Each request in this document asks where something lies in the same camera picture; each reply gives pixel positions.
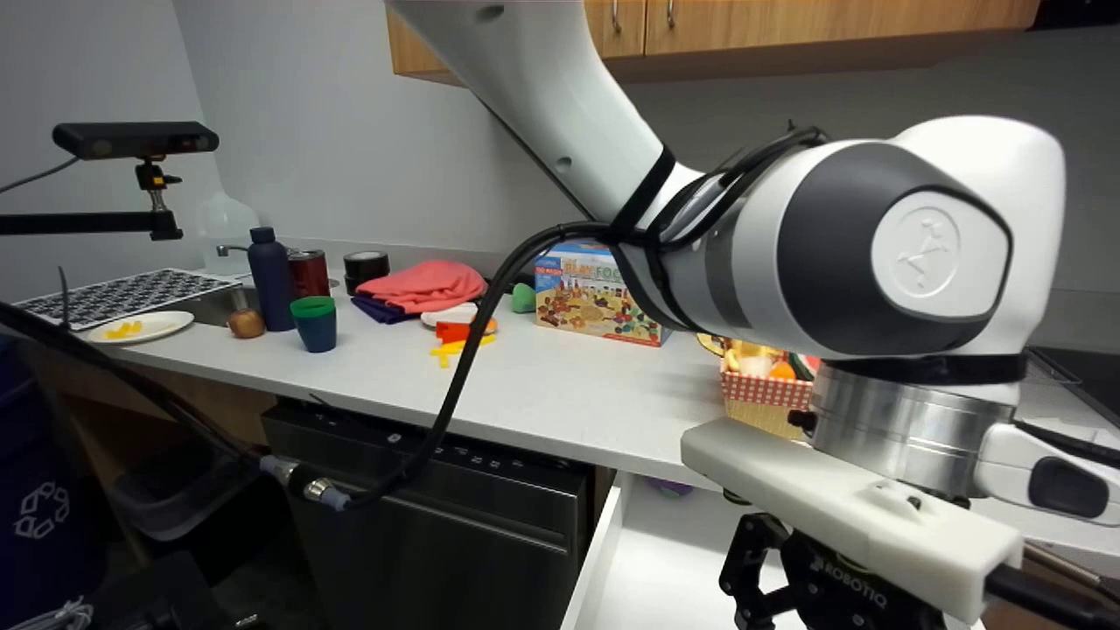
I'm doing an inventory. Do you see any wooden front white drawer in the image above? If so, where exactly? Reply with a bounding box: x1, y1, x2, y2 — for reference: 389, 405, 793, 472
560, 475, 744, 630

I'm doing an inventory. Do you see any black dishwasher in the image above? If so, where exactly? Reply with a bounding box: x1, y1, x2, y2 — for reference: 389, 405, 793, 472
291, 438, 600, 630

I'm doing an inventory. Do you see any white round plate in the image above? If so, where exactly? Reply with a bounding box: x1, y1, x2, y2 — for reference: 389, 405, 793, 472
88, 311, 195, 348

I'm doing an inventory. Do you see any blue water bottle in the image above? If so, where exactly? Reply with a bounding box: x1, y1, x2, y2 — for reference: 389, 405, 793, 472
250, 229, 296, 332

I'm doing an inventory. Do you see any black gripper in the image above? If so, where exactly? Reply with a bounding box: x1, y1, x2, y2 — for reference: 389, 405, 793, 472
719, 516, 949, 630

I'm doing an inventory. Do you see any red can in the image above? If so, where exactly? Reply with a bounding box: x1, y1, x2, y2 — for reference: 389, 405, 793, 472
289, 250, 331, 299

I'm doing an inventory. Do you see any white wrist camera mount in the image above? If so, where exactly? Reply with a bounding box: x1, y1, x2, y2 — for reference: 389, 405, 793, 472
679, 421, 1021, 624

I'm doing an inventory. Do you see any checkered wicker basket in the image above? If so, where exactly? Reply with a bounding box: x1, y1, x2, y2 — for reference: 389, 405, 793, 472
720, 342, 822, 440

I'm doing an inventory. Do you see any blue toy food box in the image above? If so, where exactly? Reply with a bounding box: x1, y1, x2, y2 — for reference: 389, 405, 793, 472
532, 242, 664, 348

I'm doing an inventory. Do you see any black depth camera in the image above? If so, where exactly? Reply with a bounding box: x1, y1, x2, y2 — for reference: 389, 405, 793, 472
53, 122, 221, 160

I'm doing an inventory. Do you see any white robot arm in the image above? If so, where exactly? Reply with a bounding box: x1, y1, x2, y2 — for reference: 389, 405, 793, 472
384, 0, 1071, 630

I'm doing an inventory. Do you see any green lid blue cup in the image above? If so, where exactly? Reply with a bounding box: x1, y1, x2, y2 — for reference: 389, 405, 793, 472
291, 294, 338, 355

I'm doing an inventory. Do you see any pink folded cloth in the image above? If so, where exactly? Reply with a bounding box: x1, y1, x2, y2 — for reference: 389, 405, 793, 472
354, 258, 487, 316

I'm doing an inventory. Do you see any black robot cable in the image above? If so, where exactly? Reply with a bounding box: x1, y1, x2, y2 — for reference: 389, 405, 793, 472
0, 220, 609, 518

